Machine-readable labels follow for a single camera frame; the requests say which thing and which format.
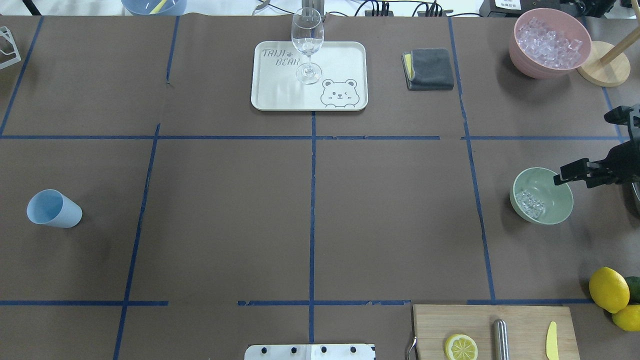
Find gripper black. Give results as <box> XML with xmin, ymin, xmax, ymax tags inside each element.
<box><xmin>553</xmin><ymin>104</ymin><xmax>640</xmax><ymax>189</ymax></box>

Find light green bowl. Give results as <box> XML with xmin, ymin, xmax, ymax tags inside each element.
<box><xmin>509</xmin><ymin>167</ymin><xmax>574</xmax><ymax>225</ymax></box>

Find light blue plastic cup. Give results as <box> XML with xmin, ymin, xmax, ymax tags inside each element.
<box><xmin>26</xmin><ymin>189</ymin><xmax>83</xmax><ymax>229</ymax></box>

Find ice cubes in bowl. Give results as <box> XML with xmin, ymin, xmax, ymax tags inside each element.
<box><xmin>514</xmin><ymin>190</ymin><xmax>546</xmax><ymax>220</ymax></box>

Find pink bowl with ice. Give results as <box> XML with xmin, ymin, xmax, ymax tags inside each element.
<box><xmin>509</xmin><ymin>7</ymin><xmax>592</xmax><ymax>79</ymax></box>

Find blue bowl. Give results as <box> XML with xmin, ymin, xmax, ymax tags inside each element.
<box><xmin>121</xmin><ymin>0</ymin><xmax>188</xmax><ymax>16</ymax></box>

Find wooden mug tree stand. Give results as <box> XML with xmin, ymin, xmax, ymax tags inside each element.
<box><xmin>577</xmin><ymin>27</ymin><xmax>640</xmax><ymax>88</ymax></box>

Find yellow lemon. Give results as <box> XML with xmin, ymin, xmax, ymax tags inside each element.
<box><xmin>611</xmin><ymin>304</ymin><xmax>640</xmax><ymax>332</ymax></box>
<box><xmin>589</xmin><ymin>266</ymin><xmax>630</xmax><ymax>314</ymax></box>

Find green lime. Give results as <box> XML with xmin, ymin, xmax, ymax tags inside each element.
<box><xmin>624</xmin><ymin>276</ymin><xmax>640</xmax><ymax>305</ymax></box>

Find wooden cutting board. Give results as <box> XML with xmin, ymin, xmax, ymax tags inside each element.
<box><xmin>413</xmin><ymin>304</ymin><xmax>581</xmax><ymax>360</ymax></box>

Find yellow plastic knife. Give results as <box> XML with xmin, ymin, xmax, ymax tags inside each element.
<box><xmin>545</xmin><ymin>321</ymin><xmax>559</xmax><ymax>360</ymax></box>

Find lemon half slice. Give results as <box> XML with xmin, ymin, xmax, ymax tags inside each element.
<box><xmin>443</xmin><ymin>333</ymin><xmax>479</xmax><ymax>360</ymax></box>

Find cream bear tray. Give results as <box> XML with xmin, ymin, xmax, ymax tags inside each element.
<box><xmin>250</xmin><ymin>41</ymin><xmax>369</xmax><ymax>112</ymax></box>

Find clear wine glass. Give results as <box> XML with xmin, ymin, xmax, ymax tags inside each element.
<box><xmin>291</xmin><ymin>7</ymin><xmax>325</xmax><ymax>85</ymax></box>

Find yellow fork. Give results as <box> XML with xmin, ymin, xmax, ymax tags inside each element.
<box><xmin>149</xmin><ymin>0</ymin><xmax>167</xmax><ymax>15</ymax></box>

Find steel cylinder handle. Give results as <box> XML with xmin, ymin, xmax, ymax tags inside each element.
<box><xmin>493</xmin><ymin>319</ymin><xmax>510</xmax><ymax>360</ymax></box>

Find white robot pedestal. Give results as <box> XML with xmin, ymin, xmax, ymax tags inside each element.
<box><xmin>244</xmin><ymin>343</ymin><xmax>377</xmax><ymax>360</ymax></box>

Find white wire cup rack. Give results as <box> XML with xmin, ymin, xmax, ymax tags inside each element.
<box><xmin>0</xmin><ymin>26</ymin><xmax>22</xmax><ymax>70</ymax></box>

